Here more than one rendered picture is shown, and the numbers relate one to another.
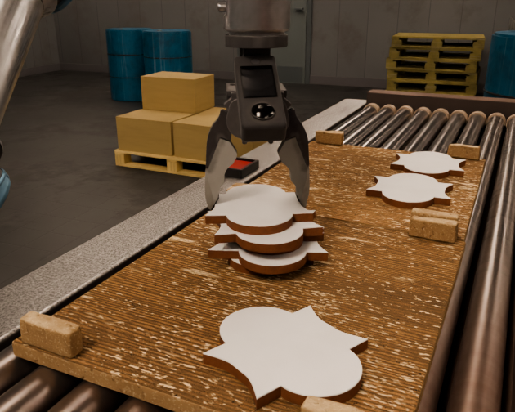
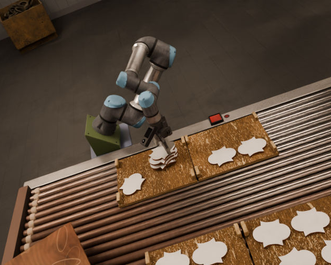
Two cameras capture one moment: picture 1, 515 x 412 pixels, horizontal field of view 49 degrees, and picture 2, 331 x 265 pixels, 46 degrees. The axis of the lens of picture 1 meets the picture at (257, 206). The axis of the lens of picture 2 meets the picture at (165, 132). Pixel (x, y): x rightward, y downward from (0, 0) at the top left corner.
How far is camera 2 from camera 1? 1.85 m
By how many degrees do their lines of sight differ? 62
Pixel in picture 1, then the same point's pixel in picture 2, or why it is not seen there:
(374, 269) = (169, 176)
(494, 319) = (169, 199)
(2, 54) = not seen: hidden behind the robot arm
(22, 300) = (130, 150)
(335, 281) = (159, 175)
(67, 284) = (138, 149)
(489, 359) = (155, 204)
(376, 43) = not seen: outside the picture
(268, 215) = (157, 155)
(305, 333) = (136, 183)
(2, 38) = not seen: hidden behind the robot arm
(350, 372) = (130, 192)
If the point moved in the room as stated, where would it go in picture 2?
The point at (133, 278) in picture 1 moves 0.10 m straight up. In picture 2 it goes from (140, 155) to (134, 142)
